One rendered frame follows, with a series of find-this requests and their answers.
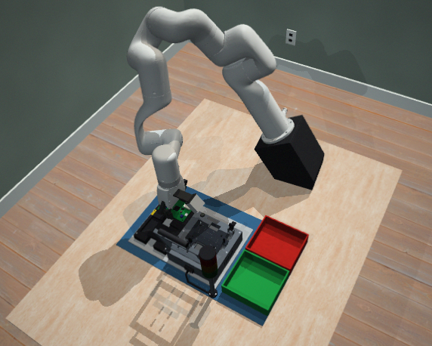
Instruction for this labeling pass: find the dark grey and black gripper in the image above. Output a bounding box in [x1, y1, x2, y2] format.
[157, 176, 188, 220]

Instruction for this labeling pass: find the green circuit board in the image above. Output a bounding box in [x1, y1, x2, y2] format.
[171, 200, 192, 222]

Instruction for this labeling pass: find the red open-top bin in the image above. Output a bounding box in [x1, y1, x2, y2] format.
[245, 215, 309, 275]

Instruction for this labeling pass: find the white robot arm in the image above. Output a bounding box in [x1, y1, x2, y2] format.
[127, 7, 294, 188]

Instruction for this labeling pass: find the green bin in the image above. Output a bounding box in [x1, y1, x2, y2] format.
[221, 249, 289, 316]

